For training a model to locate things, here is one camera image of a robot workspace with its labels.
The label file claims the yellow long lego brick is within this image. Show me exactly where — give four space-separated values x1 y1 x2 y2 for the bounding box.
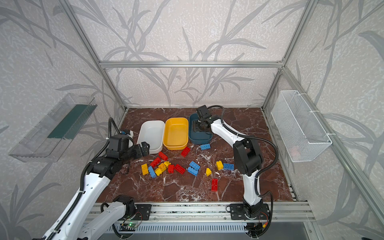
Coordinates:
141 164 149 176

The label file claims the blue lego brick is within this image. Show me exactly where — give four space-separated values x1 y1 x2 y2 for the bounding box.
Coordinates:
190 161 201 171
148 166 157 178
200 144 211 150
188 167 199 176
223 164 235 171

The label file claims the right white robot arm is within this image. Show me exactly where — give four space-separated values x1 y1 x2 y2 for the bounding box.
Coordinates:
192 114 273 220

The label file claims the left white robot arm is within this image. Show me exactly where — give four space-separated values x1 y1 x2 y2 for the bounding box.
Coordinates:
42 134 150 240

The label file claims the teal plastic container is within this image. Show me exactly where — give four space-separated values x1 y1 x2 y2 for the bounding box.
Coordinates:
189 113 213 145

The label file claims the red lego brick long left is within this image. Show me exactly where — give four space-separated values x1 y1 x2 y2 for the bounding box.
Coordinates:
150 157 162 169

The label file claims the red lego brick upper left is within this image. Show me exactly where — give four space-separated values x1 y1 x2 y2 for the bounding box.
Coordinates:
158 152 169 162

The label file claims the white plastic container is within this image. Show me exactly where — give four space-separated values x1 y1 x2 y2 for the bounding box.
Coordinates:
137 120 165 155

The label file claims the yellow lego brick cluster lower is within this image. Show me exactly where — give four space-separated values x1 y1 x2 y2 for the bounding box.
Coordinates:
155 168 163 176

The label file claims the yellow lego brick cluster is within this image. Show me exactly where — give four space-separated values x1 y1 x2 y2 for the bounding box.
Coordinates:
155 168 163 176
159 163 167 173
164 161 171 168

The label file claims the yellow lego brick cluster middle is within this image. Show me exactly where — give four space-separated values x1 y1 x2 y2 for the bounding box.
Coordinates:
159 163 167 173

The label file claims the yellow lego brick cluster upper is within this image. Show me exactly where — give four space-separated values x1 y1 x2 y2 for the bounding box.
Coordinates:
164 161 171 168

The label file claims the yellow plastic container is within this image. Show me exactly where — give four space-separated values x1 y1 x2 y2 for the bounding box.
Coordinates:
163 118 189 151

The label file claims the small red lego brick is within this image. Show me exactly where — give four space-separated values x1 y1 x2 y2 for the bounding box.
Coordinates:
168 165 175 174

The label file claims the red lego brick near yellow container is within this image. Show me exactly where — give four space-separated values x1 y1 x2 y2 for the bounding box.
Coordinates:
181 147 191 158

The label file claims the red long lego brick centre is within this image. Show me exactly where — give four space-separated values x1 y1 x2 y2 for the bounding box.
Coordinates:
174 164 186 175

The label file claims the red lego brick front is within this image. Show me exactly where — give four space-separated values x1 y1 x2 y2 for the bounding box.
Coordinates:
211 179 218 192

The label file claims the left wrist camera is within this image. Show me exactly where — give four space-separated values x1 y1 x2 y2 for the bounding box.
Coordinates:
120 129 134 148

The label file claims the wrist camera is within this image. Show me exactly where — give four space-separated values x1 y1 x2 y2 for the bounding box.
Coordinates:
196 105 211 120
120 129 134 148

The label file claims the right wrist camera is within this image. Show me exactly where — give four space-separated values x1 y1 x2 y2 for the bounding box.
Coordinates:
196 105 211 120

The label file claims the clear acrylic wall shelf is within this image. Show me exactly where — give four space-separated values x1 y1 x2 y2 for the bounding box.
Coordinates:
9 94 97 163

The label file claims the black corrugated right cable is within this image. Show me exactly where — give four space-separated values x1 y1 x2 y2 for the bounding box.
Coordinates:
206 104 280 199

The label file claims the white wire mesh basket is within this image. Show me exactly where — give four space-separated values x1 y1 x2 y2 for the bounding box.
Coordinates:
272 90 333 163

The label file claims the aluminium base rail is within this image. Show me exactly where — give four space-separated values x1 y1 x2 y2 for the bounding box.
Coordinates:
85 200 316 224

